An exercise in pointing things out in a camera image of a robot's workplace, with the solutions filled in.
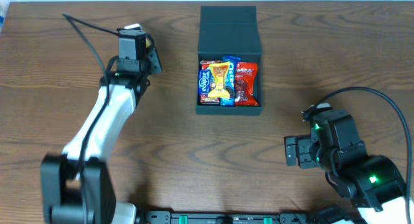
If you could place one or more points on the blue oreo cookie pack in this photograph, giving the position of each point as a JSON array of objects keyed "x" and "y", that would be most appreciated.
[{"x": 229, "y": 85}]

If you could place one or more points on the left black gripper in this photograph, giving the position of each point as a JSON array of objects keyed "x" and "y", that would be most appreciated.
[{"x": 154, "y": 59}]

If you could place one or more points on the red hello panda box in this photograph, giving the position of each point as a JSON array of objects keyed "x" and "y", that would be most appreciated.
[{"x": 204, "y": 99}]

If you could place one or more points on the red hacks sweets bag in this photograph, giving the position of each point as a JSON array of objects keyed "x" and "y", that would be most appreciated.
[{"x": 244, "y": 84}]

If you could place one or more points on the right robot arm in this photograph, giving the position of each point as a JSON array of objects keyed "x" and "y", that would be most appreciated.
[{"x": 372, "y": 183}]

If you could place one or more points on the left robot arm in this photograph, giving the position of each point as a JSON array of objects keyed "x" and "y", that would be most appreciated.
[{"x": 76, "y": 185}]

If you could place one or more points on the dark green box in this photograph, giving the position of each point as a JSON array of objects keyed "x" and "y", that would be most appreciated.
[{"x": 231, "y": 31}]

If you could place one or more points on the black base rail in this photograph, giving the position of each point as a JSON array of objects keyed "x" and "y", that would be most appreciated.
[{"x": 226, "y": 218}]

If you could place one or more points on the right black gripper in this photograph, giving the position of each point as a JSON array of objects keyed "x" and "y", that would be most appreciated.
[{"x": 292, "y": 151}]

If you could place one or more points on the yellow round candy container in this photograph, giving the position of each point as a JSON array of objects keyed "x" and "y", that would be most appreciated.
[{"x": 149, "y": 43}]

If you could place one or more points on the blue eclipse mint box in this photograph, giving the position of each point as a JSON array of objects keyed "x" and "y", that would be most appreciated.
[{"x": 204, "y": 82}]

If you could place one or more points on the yellow peanut butter snack packet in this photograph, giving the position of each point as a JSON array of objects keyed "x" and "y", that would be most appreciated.
[{"x": 219, "y": 72}]

